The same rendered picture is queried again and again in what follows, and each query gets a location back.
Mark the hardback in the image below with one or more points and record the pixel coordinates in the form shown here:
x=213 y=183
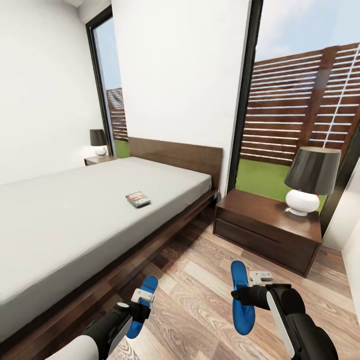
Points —
x=138 y=199

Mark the bed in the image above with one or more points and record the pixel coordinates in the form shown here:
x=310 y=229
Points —
x=70 y=240

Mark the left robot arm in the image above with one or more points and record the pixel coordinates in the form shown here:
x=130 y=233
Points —
x=101 y=337

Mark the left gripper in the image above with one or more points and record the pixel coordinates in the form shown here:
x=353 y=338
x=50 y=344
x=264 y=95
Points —
x=142 y=312

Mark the sandal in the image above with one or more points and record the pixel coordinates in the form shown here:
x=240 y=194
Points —
x=243 y=315
x=149 y=285

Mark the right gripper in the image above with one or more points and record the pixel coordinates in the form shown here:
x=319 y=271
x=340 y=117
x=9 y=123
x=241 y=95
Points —
x=248 y=295

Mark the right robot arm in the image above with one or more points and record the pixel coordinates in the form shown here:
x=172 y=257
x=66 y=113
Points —
x=302 y=338

